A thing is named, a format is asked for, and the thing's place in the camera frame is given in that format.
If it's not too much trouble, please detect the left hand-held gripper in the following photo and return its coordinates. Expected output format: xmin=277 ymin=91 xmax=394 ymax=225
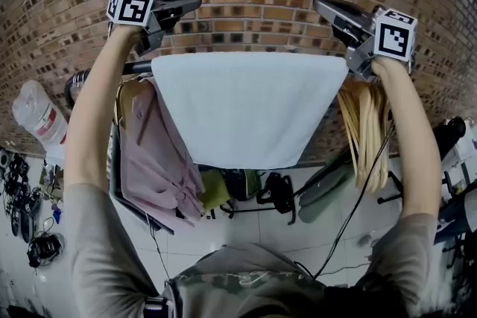
xmin=106 ymin=0 xmax=203 ymax=57

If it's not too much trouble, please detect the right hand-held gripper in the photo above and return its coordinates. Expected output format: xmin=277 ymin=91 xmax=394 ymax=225
xmin=312 ymin=0 xmax=418 ymax=82

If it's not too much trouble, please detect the black clothes rack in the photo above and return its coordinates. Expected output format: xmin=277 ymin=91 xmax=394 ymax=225
xmin=63 ymin=48 xmax=405 ymax=236

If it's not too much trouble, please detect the white cloth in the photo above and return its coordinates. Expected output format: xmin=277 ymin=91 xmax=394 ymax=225
xmin=150 ymin=51 xmax=350 ymax=171

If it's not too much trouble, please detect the person's right forearm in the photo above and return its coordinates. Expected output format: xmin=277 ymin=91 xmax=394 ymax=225
xmin=370 ymin=57 xmax=443 ymax=223

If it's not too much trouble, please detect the person's left forearm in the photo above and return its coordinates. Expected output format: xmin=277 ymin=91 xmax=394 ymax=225
xmin=63 ymin=23 xmax=145 ymax=198

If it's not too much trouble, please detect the yellow-green cloth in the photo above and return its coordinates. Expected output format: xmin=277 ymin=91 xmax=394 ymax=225
xmin=200 ymin=168 xmax=231 ymax=212

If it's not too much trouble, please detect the bunch of wooden hangers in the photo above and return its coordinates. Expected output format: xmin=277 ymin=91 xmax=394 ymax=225
xmin=336 ymin=79 xmax=393 ymax=194

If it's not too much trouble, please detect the pink garment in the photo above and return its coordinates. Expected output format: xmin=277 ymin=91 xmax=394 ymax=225
xmin=118 ymin=79 xmax=206 ymax=225

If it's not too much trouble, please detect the green padded board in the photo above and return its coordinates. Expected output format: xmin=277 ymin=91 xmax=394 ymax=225
xmin=297 ymin=158 xmax=354 ymax=225

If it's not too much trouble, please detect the large clear water bottle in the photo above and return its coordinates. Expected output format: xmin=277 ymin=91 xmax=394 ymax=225
xmin=11 ymin=79 xmax=69 ymax=147

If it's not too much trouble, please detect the black bag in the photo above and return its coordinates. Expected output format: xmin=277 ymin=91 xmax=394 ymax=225
xmin=256 ymin=171 xmax=298 ymax=226

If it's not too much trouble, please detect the black stand foot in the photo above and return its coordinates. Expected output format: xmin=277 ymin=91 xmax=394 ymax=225
xmin=376 ymin=170 xmax=405 ymax=206

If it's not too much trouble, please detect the white machine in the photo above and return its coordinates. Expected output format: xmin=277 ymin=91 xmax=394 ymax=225
xmin=441 ymin=116 xmax=477 ymax=200

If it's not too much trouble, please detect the person's grey shirt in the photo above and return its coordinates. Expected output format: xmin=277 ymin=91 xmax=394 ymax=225
xmin=62 ymin=182 xmax=440 ymax=318

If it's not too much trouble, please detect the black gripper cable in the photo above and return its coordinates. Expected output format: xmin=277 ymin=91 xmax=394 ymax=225
xmin=294 ymin=121 xmax=397 ymax=281

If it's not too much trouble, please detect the thin black cable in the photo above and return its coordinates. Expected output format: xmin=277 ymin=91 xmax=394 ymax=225
xmin=145 ymin=212 xmax=171 ymax=282

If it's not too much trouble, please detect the pile of black cables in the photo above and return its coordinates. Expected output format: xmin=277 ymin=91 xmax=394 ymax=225
xmin=0 ymin=147 xmax=65 ymax=270

